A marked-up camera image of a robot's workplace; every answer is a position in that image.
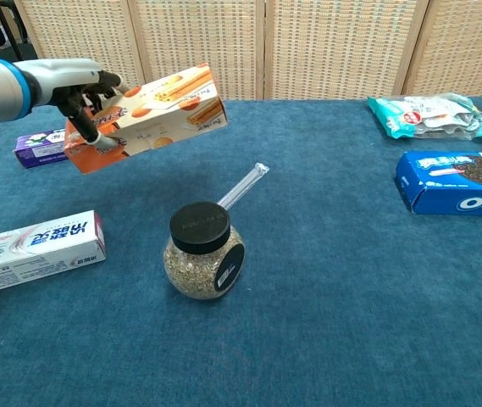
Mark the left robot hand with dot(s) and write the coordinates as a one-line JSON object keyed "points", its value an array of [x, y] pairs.
{"points": [[67, 80]]}

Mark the orange wafer biscuit box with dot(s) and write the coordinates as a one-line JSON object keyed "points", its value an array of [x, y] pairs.
{"points": [[168, 118]]}

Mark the purple toothpaste box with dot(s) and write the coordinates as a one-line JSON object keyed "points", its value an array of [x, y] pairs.
{"points": [[39, 148]]}

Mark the white toothpaste box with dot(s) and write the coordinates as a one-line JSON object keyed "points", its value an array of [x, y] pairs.
{"points": [[33, 254]]}

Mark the teal snack bag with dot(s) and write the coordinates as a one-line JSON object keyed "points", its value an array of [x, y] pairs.
{"points": [[427, 118]]}

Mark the blue Oreo package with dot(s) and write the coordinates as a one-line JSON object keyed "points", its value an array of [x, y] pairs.
{"points": [[435, 186]]}

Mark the black tripod stand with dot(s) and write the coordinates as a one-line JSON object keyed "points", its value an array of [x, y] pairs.
{"points": [[9, 34]]}

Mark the clear wrapped straw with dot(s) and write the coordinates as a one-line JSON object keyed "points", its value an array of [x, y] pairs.
{"points": [[245, 182]]}

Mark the glass jar with black lid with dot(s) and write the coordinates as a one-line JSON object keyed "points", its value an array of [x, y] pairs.
{"points": [[190, 271]]}

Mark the woven wooden folding screen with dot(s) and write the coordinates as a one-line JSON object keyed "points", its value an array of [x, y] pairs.
{"points": [[308, 51]]}

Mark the blue felt table cover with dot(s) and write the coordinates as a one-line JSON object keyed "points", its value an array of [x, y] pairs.
{"points": [[308, 297]]}

